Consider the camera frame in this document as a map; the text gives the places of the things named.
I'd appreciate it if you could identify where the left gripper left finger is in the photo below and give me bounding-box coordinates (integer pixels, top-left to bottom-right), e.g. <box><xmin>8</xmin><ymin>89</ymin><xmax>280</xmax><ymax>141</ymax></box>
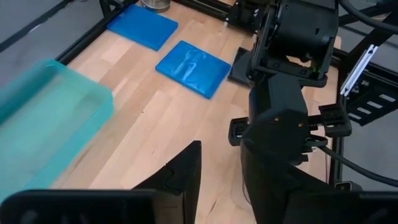
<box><xmin>0</xmin><ymin>140</ymin><xmax>202</xmax><ymax>224</ymax></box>

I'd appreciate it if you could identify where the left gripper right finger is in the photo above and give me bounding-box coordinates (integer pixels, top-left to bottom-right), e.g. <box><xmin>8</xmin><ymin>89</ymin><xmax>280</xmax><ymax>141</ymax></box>
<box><xmin>241</xmin><ymin>146</ymin><xmax>398</xmax><ymax>224</ymax></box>

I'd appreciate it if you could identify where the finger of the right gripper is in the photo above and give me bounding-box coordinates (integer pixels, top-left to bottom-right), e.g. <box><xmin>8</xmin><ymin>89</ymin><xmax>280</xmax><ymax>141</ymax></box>
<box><xmin>228</xmin><ymin>117</ymin><xmax>249</xmax><ymax>147</ymax></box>
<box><xmin>318</xmin><ymin>104</ymin><xmax>353</xmax><ymax>138</ymax></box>

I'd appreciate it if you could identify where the blue plastic disc case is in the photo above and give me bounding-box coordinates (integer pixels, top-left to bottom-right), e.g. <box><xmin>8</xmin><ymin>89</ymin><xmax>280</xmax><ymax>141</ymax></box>
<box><xmin>107</xmin><ymin>3</ymin><xmax>179</xmax><ymax>52</ymax></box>
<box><xmin>155</xmin><ymin>40</ymin><xmax>232</xmax><ymax>100</ymax></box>

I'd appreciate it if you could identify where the clear jewel case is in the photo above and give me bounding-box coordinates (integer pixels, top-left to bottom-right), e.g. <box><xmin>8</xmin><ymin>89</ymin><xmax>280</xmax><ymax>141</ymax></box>
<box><xmin>228</xmin><ymin>46</ymin><xmax>257</xmax><ymax>86</ymax></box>

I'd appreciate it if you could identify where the teal translucent plastic bin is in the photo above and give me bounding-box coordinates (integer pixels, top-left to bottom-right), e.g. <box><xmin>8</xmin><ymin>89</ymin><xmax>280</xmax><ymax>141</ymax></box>
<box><xmin>0</xmin><ymin>58</ymin><xmax>114</xmax><ymax>203</ymax></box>

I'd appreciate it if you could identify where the silver metal cylinder weight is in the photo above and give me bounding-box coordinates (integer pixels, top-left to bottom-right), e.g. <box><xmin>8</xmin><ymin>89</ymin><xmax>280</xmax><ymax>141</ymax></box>
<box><xmin>141</xmin><ymin>0</ymin><xmax>171</xmax><ymax>14</ymax></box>

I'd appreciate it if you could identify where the black cable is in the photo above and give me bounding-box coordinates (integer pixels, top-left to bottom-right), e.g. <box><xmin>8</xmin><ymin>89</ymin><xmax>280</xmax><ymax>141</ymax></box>
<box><xmin>338</xmin><ymin>0</ymin><xmax>398</xmax><ymax>35</ymax></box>
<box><xmin>310</xmin><ymin>136</ymin><xmax>398</xmax><ymax>189</ymax></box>

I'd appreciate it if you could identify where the silver aluminium bracket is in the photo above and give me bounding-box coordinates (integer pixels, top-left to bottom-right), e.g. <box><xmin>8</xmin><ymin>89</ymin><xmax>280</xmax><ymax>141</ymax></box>
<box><xmin>340</xmin><ymin>44</ymin><xmax>379</xmax><ymax>97</ymax></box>

